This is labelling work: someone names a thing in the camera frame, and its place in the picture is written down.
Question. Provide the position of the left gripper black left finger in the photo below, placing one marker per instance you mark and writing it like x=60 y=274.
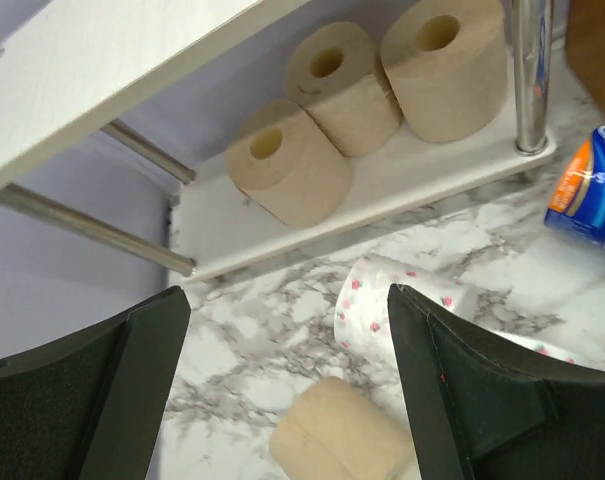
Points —
x=90 y=404

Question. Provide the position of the white red-dotted roll front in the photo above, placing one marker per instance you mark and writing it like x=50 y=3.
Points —
x=550 y=350

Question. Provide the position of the white red-dotted roll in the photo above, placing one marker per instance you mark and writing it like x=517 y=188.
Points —
x=361 y=321
x=550 y=350

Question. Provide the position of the brown paper roll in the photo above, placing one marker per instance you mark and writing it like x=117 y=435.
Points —
x=337 y=77
x=447 y=65
x=331 y=431
x=282 y=160

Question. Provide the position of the white red-dotted roll rear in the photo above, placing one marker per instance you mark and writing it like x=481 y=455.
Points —
x=361 y=321

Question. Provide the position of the white two-tier shelf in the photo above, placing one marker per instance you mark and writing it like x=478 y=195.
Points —
x=77 y=65

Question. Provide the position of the blue wrapped roll upper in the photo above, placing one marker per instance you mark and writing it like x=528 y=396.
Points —
x=577 y=205

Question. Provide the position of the brown wooden rack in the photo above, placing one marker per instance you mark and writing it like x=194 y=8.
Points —
x=585 y=46

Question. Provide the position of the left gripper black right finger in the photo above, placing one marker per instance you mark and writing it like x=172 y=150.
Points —
x=483 y=407

